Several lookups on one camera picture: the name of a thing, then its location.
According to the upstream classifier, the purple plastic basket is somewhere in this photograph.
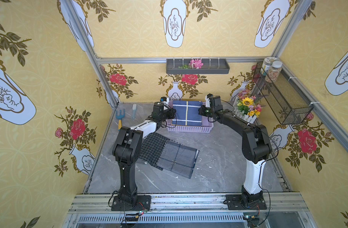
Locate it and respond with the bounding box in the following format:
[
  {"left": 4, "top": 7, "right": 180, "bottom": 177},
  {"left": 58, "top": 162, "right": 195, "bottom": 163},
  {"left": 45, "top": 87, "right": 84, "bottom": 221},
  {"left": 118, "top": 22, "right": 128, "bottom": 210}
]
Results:
[{"left": 167, "top": 101, "right": 214, "bottom": 133}]

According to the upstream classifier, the navy blue striped pillowcase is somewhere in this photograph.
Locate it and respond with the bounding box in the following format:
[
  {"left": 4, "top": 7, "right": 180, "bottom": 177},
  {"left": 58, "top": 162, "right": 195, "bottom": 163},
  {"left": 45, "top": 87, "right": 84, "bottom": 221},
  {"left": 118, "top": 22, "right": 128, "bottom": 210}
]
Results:
[{"left": 172, "top": 100, "right": 202, "bottom": 126}]

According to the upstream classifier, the black grid pillowcase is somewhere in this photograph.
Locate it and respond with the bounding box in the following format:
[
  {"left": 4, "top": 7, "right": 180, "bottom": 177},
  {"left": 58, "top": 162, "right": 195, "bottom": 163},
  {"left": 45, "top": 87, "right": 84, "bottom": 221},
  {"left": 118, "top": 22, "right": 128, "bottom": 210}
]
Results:
[{"left": 139, "top": 133, "right": 170, "bottom": 171}]

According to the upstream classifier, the grey checked pillowcase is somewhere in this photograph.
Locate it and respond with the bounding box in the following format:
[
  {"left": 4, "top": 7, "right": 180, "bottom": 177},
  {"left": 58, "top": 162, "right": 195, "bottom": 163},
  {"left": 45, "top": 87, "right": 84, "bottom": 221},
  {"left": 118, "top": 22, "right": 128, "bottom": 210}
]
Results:
[{"left": 157, "top": 141, "right": 199, "bottom": 179}]

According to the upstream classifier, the yellow pillowcase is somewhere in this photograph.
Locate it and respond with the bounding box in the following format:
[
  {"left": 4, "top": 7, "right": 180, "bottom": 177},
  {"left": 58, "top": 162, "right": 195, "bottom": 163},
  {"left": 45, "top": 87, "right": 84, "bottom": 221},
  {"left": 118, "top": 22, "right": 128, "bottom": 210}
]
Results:
[{"left": 170, "top": 108, "right": 175, "bottom": 119}]

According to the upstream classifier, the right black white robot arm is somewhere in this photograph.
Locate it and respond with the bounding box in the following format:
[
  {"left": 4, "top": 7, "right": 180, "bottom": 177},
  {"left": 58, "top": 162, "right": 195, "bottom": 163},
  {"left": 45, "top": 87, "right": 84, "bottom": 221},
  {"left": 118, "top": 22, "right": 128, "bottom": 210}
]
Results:
[{"left": 199, "top": 94, "right": 273, "bottom": 208}]

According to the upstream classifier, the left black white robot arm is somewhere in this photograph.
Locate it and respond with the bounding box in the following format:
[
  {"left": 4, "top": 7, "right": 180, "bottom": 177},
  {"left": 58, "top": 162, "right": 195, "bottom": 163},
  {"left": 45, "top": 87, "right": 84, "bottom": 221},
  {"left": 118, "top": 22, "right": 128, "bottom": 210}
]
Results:
[{"left": 112, "top": 97, "right": 176, "bottom": 210}]

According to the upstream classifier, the light blue small brush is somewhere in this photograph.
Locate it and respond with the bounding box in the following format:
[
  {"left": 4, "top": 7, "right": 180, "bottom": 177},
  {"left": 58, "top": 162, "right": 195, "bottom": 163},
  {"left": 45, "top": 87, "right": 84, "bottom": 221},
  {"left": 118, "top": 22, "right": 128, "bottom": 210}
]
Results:
[{"left": 131, "top": 104, "right": 137, "bottom": 120}]

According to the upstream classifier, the sunflower bouquet white fence pot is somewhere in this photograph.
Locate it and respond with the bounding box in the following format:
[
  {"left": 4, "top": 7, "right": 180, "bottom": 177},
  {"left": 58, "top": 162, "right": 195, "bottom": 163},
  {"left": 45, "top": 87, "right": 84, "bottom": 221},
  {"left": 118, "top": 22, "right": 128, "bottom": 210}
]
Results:
[{"left": 234, "top": 89, "right": 262, "bottom": 124}]

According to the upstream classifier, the blue yellow garden fork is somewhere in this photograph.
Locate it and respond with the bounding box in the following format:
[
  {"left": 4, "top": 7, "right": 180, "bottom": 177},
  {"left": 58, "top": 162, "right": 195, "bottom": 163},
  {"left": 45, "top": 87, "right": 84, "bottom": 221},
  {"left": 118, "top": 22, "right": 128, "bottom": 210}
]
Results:
[{"left": 116, "top": 109, "right": 125, "bottom": 130}]

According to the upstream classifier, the pink artificial flower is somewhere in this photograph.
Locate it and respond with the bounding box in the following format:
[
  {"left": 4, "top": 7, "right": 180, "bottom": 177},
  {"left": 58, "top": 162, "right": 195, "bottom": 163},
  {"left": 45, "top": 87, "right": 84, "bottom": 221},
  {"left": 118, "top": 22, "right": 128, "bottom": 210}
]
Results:
[{"left": 189, "top": 59, "right": 203, "bottom": 69}]

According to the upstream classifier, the glass jar white lid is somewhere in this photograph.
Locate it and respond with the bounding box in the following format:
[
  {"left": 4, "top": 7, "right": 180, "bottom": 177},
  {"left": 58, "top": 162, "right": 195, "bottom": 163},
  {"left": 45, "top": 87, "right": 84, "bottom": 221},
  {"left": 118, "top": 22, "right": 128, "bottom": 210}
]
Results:
[{"left": 265, "top": 61, "right": 283, "bottom": 83}]

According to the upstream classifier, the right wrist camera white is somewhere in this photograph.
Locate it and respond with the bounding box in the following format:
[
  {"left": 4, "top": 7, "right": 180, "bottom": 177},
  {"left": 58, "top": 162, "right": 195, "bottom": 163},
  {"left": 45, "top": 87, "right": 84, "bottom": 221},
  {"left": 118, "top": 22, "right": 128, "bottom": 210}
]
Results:
[{"left": 205, "top": 94, "right": 213, "bottom": 107}]

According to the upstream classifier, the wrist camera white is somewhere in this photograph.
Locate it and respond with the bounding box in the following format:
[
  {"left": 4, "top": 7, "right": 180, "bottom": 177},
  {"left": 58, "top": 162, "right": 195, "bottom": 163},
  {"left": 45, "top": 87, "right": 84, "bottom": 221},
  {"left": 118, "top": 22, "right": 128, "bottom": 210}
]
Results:
[
  {"left": 205, "top": 94, "right": 213, "bottom": 107},
  {"left": 160, "top": 97, "right": 169, "bottom": 105}
]

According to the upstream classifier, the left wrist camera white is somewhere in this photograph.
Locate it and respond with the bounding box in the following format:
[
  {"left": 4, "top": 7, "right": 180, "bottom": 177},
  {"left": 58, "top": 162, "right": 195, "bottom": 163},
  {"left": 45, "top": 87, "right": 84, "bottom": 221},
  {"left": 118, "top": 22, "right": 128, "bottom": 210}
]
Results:
[{"left": 160, "top": 97, "right": 169, "bottom": 105}]

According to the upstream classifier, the black wire mesh wall basket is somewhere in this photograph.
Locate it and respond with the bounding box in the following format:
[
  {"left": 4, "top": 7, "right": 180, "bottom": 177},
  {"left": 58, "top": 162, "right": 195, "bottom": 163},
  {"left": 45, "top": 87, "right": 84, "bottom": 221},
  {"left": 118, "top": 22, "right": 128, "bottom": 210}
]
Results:
[{"left": 253, "top": 62, "right": 314, "bottom": 125}]

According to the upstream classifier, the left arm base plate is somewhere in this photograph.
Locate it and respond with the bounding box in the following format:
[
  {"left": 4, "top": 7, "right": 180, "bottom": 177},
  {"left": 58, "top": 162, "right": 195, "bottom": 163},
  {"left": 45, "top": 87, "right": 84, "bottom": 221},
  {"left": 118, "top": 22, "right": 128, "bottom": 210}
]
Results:
[{"left": 110, "top": 195, "right": 152, "bottom": 211}]

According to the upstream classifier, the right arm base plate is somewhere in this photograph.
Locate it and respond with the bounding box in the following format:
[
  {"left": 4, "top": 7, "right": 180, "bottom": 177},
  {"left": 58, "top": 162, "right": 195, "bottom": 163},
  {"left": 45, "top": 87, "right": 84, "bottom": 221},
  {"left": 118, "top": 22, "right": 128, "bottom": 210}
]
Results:
[{"left": 223, "top": 194, "right": 268, "bottom": 211}]

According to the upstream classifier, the aluminium mounting rail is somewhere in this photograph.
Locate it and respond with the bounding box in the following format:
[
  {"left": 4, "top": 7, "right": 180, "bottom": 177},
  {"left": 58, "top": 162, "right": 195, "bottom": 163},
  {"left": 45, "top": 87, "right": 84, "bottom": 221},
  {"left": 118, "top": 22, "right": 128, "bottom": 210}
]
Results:
[{"left": 63, "top": 192, "right": 317, "bottom": 228}]

